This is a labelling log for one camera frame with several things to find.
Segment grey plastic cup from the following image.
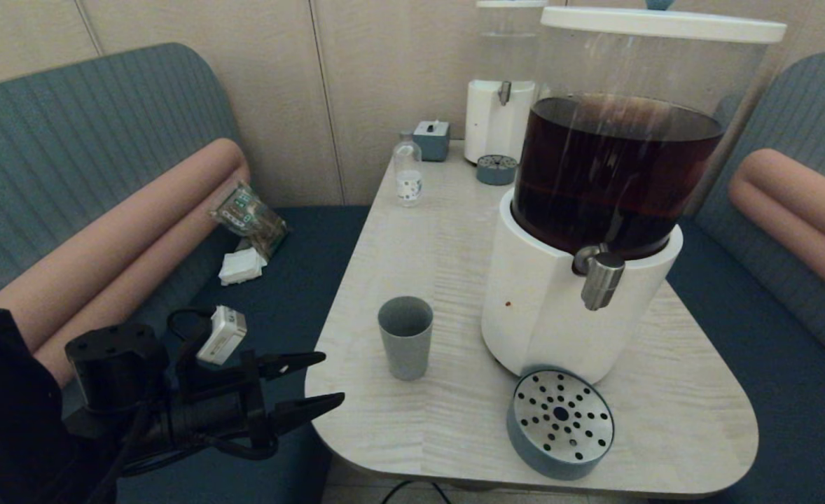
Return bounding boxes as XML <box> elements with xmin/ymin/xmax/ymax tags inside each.
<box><xmin>377</xmin><ymin>296</ymin><xmax>434</xmax><ymax>382</ymax></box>

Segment metal dispenser tap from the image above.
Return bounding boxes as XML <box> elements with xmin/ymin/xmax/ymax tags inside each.
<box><xmin>572</xmin><ymin>244</ymin><xmax>625</xmax><ymax>312</ymax></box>

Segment folded white napkin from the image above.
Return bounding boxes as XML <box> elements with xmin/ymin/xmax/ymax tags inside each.
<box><xmin>219</xmin><ymin>246</ymin><xmax>268</xmax><ymax>286</ymax></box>

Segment printed snack packet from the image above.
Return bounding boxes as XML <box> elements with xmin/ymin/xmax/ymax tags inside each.
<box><xmin>211</xmin><ymin>181</ymin><xmax>289</xmax><ymax>260</ymax></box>

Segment pink sofa bolster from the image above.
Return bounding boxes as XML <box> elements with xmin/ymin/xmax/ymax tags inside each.
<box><xmin>0</xmin><ymin>138</ymin><xmax>252</xmax><ymax>389</ymax></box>
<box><xmin>728</xmin><ymin>148</ymin><xmax>825</xmax><ymax>310</ymax></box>

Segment small glass bottle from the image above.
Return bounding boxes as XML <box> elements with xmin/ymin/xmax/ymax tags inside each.
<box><xmin>394</xmin><ymin>132</ymin><xmax>424</xmax><ymax>207</ymax></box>

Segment large perforated metal drip tray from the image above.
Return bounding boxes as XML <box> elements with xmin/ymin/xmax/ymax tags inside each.
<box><xmin>506</xmin><ymin>369</ymin><xmax>615</xmax><ymax>482</ymax></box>

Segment small blue-grey box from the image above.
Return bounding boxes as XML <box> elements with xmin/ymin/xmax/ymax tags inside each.
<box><xmin>413</xmin><ymin>120</ymin><xmax>450</xmax><ymax>162</ymax></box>

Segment white dispenser with dark tea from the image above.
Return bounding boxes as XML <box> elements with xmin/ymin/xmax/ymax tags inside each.
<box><xmin>480</xmin><ymin>28</ymin><xmax>772</xmax><ymax>386</ymax></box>

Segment small blue-grey drip tray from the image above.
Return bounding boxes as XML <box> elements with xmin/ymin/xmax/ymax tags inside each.
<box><xmin>476</xmin><ymin>154</ymin><xmax>518</xmax><ymax>186</ymax></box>

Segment blue ribbed sofa bench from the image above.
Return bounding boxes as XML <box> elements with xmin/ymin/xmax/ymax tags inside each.
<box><xmin>0</xmin><ymin>43</ymin><xmax>371</xmax><ymax>504</ymax></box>
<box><xmin>665</xmin><ymin>52</ymin><xmax>825</xmax><ymax>504</ymax></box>

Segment small white water dispenser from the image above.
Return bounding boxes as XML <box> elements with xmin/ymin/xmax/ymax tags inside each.
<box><xmin>464</xmin><ymin>0</ymin><xmax>548</xmax><ymax>165</ymax></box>

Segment white dispenser lid, blue knob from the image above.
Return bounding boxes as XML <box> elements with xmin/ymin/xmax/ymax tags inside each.
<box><xmin>540</xmin><ymin>0</ymin><xmax>787</xmax><ymax>44</ymax></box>

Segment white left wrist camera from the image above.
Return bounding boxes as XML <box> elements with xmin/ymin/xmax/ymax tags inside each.
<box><xmin>197</xmin><ymin>305</ymin><xmax>248</xmax><ymax>366</ymax></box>

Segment black left camera cable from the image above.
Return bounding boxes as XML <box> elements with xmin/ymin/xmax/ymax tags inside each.
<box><xmin>167</xmin><ymin>308</ymin><xmax>217</xmax><ymax>351</ymax></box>

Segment black floor cable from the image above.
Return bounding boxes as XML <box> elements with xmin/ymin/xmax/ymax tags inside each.
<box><xmin>382</xmin><ymin>480</ymin><xmax>450</xmax><ymax>504</ymax></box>

